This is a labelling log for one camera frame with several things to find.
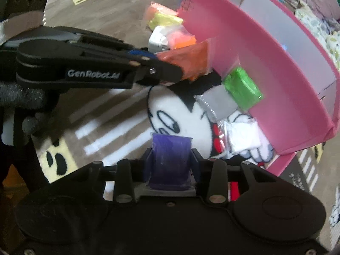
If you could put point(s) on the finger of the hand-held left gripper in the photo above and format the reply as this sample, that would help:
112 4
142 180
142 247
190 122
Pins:
164 71
117 46

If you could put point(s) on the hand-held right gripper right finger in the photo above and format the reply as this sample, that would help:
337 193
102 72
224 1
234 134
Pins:
216 180

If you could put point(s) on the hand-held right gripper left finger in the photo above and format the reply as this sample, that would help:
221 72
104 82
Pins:
124 180

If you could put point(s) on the orange clay packet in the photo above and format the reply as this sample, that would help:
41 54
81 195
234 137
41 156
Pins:
190 61

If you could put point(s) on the purple clay packet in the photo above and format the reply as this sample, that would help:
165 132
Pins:
170 159

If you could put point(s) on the pink storage box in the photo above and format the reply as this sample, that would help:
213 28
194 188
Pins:
255 58

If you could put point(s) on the person's left hand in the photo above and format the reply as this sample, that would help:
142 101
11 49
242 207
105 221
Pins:
24 98

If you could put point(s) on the cartoon printed blanket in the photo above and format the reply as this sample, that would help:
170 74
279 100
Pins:
111 13

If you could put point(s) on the white clay packet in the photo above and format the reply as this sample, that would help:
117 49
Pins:
158 38
243 135

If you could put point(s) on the neon pink clay packet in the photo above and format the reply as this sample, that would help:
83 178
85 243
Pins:
182 39

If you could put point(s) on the yellow clay packet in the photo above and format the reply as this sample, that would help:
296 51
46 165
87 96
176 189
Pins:
166 20

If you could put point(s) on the salmon pink clay packet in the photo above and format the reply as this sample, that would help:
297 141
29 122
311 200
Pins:
159 8

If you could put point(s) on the grey clay packet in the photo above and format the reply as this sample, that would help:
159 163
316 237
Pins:
217 102

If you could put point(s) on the green clay packet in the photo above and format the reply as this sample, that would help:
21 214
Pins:
243 87

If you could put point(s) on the dark printed box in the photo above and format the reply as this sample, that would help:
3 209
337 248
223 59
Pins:
297 174

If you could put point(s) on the small blue object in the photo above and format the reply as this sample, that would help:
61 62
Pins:
284 47

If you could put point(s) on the white floral quilt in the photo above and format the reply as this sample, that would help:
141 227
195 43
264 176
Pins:
318 29

